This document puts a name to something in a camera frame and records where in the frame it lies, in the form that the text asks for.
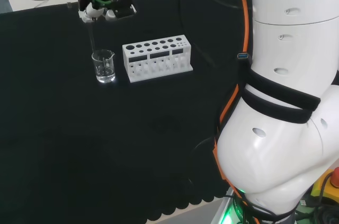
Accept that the clear glass rod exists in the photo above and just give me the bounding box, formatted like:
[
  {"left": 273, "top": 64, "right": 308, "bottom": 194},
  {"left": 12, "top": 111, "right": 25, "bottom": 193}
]
[{"left": 88, "top": 19, "right": 96, "bottom": 53}]

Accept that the white test tube rack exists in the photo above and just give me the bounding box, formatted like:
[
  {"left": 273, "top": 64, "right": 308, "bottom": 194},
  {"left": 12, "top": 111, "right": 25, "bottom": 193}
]
[{"left": 122, "top": 34, "right": 194, "bottom": 84}]

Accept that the small clear glass beaker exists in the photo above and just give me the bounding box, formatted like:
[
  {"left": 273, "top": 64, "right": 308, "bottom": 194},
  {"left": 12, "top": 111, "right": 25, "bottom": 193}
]
[{"left": 91, "top": 49, "right": 117, "bottom": 84}]

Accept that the black bench cloth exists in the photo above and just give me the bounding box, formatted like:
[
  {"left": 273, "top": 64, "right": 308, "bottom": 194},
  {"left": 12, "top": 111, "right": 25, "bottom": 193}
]
[{"left": 0, "top": 0, "right": 255, "bottom": 224}]

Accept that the yellow emergency stop button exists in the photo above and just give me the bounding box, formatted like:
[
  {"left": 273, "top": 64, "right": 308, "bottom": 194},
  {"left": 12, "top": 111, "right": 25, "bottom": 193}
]
[{"left": 310, "top": 167, "right": 339, "bottom": 204}]

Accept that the orange cable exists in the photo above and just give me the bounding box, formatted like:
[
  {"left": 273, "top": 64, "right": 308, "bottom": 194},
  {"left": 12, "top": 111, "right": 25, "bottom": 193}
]
[{"left": 211, "top": 0, "right": 262, "bottom": 224}]

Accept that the black arm strap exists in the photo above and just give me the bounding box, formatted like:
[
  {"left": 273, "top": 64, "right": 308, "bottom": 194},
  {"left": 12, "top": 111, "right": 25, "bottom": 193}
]
[
  {"left": 242, "top": 87, "right": 314, "bottom": 124},
  {"left": 248, "top": 68, "right": 322, "bottom": 111}
]

